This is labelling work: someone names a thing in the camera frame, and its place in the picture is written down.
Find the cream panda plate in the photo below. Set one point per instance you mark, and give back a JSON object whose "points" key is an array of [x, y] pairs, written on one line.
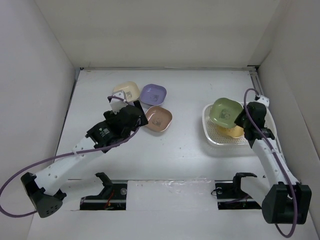
{"points": [[130, 89]]}

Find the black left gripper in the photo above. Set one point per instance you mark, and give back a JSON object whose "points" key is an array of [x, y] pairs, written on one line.
{"points": [[110, 115]]}

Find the aluminium rail right side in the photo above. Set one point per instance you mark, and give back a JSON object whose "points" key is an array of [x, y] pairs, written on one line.
{"points": [[270, 112]]}

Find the small purple panda plate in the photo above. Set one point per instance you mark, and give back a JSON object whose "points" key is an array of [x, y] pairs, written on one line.
{"points": [[153, 94]]}

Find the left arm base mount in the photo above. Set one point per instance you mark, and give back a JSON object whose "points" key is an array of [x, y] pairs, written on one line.
{"points": [[113, 196]]}

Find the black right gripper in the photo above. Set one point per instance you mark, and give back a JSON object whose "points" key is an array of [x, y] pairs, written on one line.
{"points": [[238, 121]]}

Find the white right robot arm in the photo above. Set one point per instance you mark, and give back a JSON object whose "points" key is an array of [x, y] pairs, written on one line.
{"points": [[285, 200]]}

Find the green panda plate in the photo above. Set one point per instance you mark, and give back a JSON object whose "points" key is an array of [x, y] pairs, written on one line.
{"points": [[224, 112]]}

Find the brown panda plate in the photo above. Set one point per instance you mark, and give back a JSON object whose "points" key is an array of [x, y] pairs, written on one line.
{"points": [[158, 118]]}

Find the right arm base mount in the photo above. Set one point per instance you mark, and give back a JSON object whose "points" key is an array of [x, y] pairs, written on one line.
{"points": [[230, 196]]}

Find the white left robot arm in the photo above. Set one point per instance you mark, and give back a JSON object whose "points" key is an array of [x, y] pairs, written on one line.
{"points": [[51, 187]]}

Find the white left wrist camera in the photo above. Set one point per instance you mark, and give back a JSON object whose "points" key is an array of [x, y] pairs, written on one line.
{"points": [[117, 101]]}

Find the white perforated plastic bin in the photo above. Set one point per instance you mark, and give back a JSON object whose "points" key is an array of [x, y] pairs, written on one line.
{"points": [[220, 144]]}

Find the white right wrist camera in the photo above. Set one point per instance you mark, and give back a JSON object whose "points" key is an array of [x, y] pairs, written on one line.
{"points": [[262, 100]]}

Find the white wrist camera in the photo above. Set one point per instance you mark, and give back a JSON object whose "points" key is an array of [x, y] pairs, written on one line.
{"points": [[117, 101], [262, 100]]}

